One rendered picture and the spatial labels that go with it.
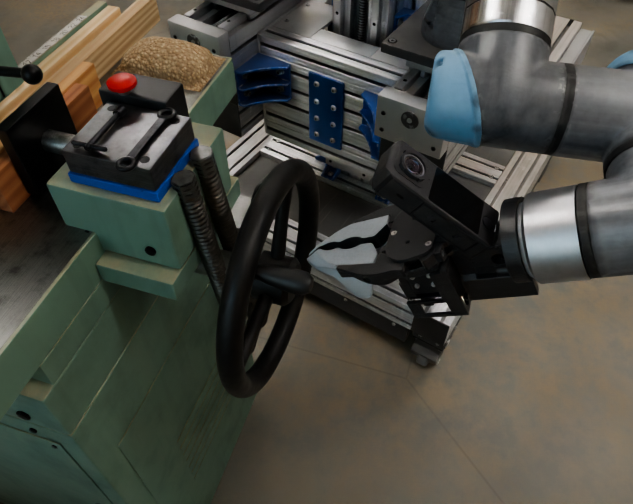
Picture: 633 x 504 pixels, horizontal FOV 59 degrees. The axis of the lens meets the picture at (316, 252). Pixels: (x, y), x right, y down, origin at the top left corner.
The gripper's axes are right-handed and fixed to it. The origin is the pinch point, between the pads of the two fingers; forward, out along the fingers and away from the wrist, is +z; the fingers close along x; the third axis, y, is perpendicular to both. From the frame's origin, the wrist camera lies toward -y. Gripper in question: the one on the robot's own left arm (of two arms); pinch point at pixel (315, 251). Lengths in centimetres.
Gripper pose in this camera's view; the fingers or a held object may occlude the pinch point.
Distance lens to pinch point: 56.3
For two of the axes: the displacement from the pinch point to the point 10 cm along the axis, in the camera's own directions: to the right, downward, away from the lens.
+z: -8.3, 1.3, 5.5
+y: 4.8, 6.8, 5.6
